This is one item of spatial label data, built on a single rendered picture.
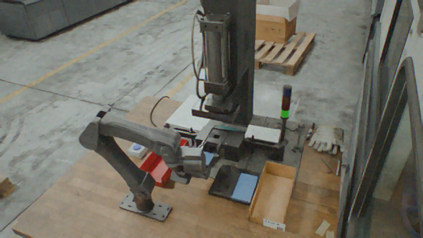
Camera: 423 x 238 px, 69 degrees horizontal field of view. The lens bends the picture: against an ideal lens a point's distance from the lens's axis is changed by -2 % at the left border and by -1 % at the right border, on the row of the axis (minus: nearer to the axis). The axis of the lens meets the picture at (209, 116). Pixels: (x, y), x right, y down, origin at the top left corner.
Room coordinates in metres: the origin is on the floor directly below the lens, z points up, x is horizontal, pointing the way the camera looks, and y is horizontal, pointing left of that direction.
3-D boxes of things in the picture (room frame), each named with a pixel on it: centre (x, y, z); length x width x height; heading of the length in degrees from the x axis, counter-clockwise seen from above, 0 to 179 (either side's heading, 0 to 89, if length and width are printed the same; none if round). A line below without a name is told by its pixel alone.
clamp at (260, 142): (1.03, -0.22, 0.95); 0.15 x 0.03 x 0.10; 66
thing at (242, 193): (0.81, -0.12, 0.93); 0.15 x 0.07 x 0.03; 157
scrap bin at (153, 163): (1.00, 0.21, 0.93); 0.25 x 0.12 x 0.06; 156
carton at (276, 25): (4.47, -1.07, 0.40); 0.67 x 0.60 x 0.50; 148
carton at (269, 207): (0.77, -0.23, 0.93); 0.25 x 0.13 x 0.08; 156
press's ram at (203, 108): (1.14, -0.06, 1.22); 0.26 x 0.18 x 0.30; 156
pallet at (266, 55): (4.19, -0.95, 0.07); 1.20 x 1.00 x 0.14; 150
